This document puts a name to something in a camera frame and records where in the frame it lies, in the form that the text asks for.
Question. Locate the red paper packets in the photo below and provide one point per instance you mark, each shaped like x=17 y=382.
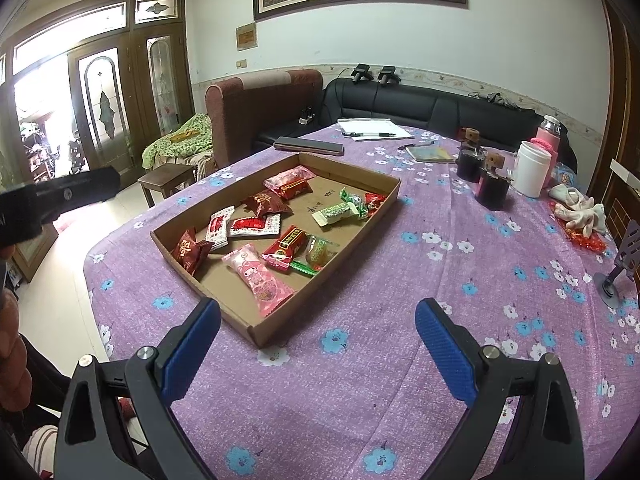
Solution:
x=590 y=242

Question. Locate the shallow cardboard tray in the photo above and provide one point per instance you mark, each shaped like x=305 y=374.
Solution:
x=340 y=175

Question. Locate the white power strip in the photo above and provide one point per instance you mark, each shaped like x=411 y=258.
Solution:
x=306 y=116

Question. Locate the wooden stool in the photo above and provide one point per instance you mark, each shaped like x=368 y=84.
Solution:
x=165 y=175

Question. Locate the black leather sofa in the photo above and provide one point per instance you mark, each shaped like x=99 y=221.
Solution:
x=400 y=102

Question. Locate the white gloves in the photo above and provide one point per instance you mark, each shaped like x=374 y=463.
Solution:
x=582 y=212

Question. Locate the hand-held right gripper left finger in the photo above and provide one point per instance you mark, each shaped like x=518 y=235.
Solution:
x=192 y=350

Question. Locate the metal phone stand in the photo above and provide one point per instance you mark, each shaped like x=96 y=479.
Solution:
x=630 y=245

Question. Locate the black jar with wooden stopper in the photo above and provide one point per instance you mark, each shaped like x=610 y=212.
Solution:
x=492 y=190
x=470 y=165

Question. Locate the plain red snack packet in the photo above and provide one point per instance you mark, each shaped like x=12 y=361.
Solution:
x=295 y=189

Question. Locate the dark flat phone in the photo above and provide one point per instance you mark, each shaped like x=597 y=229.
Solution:
x=310 y=146

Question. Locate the brown armchair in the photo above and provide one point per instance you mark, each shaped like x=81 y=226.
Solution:
x=250 y=115

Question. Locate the white paper sheets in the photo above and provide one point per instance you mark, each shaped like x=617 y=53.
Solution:
x=370 y=126

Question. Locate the dark red snack packet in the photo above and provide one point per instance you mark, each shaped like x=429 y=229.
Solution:
x=265 y=203
x=190 y=252

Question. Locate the light green snack packet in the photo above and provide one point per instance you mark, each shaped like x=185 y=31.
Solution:
x=332 y=214

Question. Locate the small green twist candy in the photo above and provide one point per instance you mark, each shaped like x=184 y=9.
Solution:
x=354 y=202

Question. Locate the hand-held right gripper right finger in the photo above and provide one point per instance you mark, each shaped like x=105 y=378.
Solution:
x=445 y=350

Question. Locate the small wall plaque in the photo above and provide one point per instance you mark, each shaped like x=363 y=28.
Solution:
x=246 y=36

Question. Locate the white plastic jar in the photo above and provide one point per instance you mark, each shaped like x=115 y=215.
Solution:
x=531 y=170

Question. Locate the clear glass cup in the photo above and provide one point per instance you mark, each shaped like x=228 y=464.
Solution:
x=512 y=162

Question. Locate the pink thermos bottle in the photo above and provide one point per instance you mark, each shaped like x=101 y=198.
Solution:
x=549 y=137

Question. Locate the blue cartoon tin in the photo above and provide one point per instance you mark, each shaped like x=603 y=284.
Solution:
x=562 y=176

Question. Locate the yellow green candy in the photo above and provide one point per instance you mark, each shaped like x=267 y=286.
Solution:
x=317 y=252

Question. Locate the small notebook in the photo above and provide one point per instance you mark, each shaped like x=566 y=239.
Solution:
x=430 y=154

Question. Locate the wooden glass door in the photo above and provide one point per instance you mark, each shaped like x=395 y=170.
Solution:
x=105 y=110

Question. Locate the dark pen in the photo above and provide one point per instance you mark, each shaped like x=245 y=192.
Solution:
x=410 y=146

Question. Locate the red packet with dark label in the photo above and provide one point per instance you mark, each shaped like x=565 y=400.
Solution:
x=285 y=247

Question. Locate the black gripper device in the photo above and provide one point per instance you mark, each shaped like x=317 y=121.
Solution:
x=361 y=73
x=389 y=75

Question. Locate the black white pen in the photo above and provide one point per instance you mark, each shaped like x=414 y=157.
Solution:
x=370 y=135

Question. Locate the green floral blanket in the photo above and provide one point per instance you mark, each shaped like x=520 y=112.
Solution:
x=180 y=142

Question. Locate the small red twist candy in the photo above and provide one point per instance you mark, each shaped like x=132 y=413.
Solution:
x=374 y=203

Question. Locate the bright green candy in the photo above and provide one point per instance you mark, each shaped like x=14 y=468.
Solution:
x=305 y=267

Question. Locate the purple floral tablecloth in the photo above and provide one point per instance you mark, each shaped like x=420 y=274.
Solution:
x=350 y=400

